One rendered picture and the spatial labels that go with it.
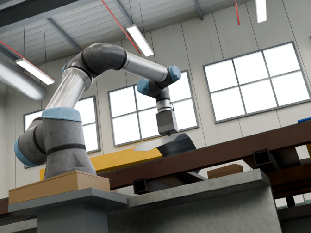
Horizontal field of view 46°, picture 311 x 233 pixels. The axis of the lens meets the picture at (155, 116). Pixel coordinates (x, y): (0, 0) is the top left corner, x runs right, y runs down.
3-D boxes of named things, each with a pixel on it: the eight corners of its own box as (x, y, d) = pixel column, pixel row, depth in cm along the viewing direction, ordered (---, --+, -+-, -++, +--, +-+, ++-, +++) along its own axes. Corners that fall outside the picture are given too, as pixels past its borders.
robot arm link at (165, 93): (148, 83, 187) (159, 88, 193) (151, 103, 183) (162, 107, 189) (160, 77, 182) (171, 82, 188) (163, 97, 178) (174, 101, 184)
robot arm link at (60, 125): (61, 142, 102) (54, 98, 106) (34, 157, 109) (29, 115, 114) (94, 144, 111) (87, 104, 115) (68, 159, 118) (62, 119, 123)
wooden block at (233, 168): (209, 186, 116) (206, 170, 118) (217, 187, 121) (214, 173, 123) (238, 179, 111) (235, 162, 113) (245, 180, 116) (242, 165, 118)
